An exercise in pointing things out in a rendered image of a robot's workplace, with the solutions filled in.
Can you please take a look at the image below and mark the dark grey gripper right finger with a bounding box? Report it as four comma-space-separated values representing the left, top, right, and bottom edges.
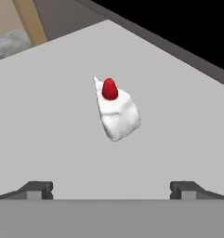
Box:
169, 180, 224, 201

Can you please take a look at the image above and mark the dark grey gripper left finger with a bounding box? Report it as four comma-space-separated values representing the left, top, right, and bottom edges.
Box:
0, 180, 54, 201

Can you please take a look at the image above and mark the light grey oven tray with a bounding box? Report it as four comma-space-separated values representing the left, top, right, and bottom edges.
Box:
0, 19, 224, 201

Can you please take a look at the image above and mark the dark grey oven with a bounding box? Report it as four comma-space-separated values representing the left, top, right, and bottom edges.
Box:
33, 0, 224, 89

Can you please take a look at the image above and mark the tan wooden cupboard panel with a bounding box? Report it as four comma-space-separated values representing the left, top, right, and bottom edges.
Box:
12, 0, 49, 47

